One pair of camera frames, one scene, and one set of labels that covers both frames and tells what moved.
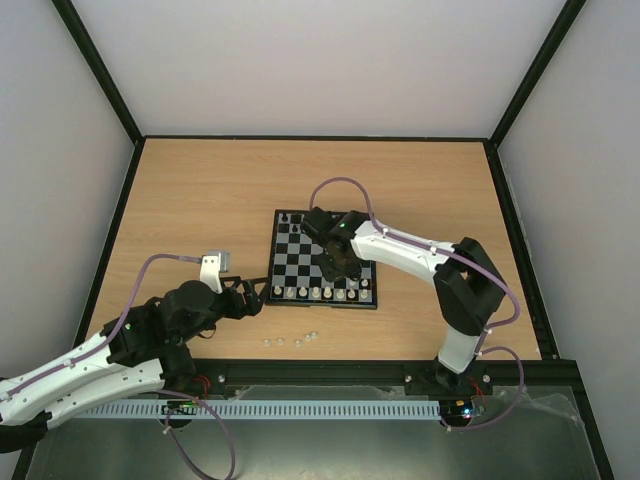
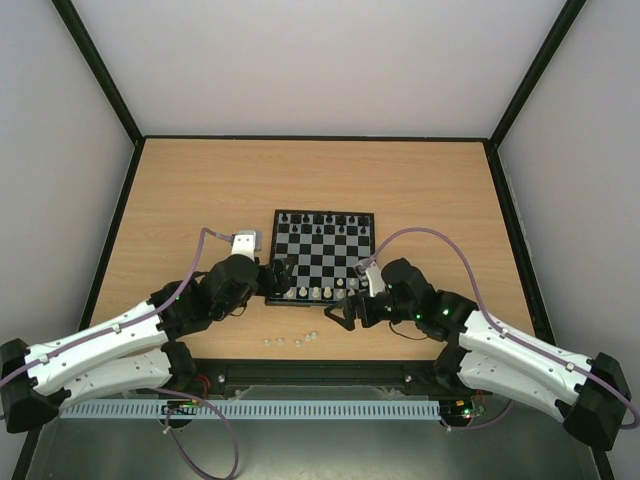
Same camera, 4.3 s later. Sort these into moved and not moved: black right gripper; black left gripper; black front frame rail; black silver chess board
Moved: black right gripper; black left gripper
Not moved: black silver chess board; black front frame rail
